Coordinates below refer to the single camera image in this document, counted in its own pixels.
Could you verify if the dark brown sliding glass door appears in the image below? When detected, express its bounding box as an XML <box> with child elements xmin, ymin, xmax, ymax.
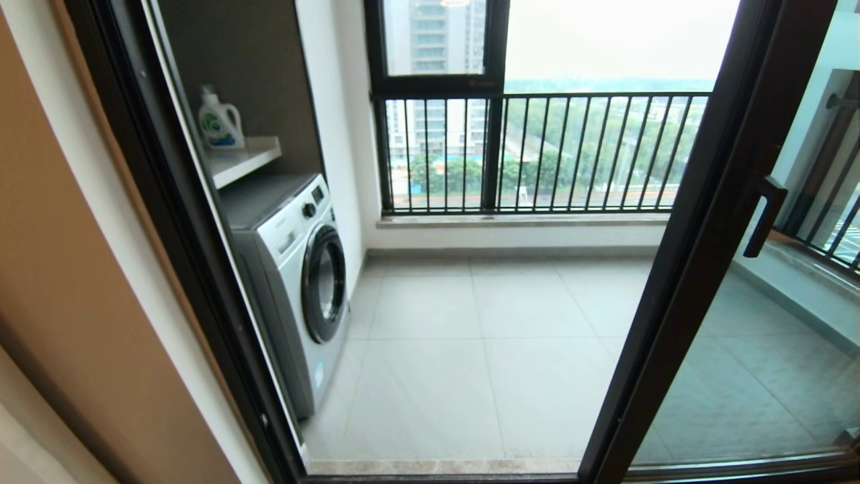
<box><xmin>579</xmin><ymin>0</ymin><xmax>860</xmax><ymax>481</ymax></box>

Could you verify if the marble sill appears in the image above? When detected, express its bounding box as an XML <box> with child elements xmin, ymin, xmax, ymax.
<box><xmin>376</xmin><ymin>214</ymin><xmax>673</xmax><ymax>229</ymax></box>
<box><xmin>769</xmin><ymin>229</ymin><xmax>860</xmax><ymax>280</ymax></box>

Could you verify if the white drum washing machine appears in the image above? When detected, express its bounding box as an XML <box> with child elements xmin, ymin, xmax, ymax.
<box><xmin>218</xmin><ymin>173</ymin><xmax>351</xmax><ymax>419</ymax></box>

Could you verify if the black balcony railing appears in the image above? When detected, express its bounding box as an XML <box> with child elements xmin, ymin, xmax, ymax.
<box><xmin>773</xmin><ymin>67</ymin><xmax>860</xmax><ymax>276</ymax></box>
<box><xmin>373</xmin><ymin>91</ymin><xmax>713</xmax><ymax>216</ymax></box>

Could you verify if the white green detergent bottle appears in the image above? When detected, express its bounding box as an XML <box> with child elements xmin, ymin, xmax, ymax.
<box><xmin>197</xmin><ymin>85</ymin><xmax>246</xmax><ymax>150</ymax></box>

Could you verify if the white wall shelf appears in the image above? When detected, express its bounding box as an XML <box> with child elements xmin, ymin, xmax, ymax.
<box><xmin>205</xmin><ymin>136</ymin><xmax>283</xmax><ymax>190</ymax></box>

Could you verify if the dark window frame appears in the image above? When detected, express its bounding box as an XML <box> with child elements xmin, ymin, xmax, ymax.
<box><xmin>363</xmin><ymin>0</ymin><xmax>511</xmax><ymax>214</ymax></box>

